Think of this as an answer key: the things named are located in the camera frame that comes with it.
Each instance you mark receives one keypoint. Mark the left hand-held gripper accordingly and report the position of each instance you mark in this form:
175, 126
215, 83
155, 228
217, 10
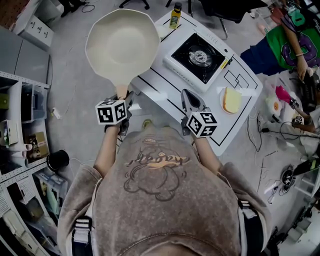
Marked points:
111, 112

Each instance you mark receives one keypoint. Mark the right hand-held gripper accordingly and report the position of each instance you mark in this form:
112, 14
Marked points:
201, 122

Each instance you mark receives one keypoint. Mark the white portable gas stove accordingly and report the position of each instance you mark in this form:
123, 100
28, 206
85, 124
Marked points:
185, 72

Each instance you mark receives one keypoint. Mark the cream frying pan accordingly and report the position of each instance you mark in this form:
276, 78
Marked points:
122, 47

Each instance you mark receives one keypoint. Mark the person's right forearm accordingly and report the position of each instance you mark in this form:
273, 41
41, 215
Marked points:
206, 155

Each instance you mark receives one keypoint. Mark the person's left forearm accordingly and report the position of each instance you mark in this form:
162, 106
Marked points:
106, 152

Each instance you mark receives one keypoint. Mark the white plate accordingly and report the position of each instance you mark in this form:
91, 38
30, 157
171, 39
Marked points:
222, 105

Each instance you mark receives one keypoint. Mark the person's green shoe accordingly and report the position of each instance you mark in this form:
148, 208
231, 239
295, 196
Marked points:
147, 123

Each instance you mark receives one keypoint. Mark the slice of bread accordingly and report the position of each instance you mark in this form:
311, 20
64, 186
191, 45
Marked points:
232, 100

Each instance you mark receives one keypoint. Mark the white power strip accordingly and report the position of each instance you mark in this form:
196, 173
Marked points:
56, 113

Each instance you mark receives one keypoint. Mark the fried egg plush toy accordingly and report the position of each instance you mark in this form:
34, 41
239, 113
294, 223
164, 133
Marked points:
273, 106

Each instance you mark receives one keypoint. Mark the yellow oil bottle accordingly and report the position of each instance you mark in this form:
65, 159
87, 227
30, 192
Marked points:
175, 17

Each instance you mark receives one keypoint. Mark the clear plastic bin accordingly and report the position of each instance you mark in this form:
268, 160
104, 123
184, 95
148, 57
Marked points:
35, 102

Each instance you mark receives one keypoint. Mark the black cylinder cup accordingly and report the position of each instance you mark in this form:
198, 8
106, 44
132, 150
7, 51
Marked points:
58, 160

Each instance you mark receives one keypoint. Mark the pink hand-held gripper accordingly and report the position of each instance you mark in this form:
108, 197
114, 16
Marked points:
285, 95

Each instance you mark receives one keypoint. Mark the black swivel chair base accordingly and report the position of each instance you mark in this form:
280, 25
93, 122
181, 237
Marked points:
133, 3

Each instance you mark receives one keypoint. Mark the cardboard box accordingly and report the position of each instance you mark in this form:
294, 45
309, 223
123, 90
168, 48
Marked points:
37, 146

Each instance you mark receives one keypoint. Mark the black office chair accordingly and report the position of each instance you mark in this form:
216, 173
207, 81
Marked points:
232, 10

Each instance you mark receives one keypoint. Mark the person's brown printed shirt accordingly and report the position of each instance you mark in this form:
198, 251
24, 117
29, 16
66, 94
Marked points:
160, 200

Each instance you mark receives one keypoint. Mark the grey cabinet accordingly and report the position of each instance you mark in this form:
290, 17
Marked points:
22, 57

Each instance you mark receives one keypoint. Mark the white box with black marks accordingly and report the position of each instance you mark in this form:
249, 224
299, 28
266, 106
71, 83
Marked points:
35, 31

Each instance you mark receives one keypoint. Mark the white metal shelving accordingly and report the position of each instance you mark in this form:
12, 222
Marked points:
15, 160

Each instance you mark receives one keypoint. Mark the black round floor device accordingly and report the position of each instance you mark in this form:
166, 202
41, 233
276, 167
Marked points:
288, 177

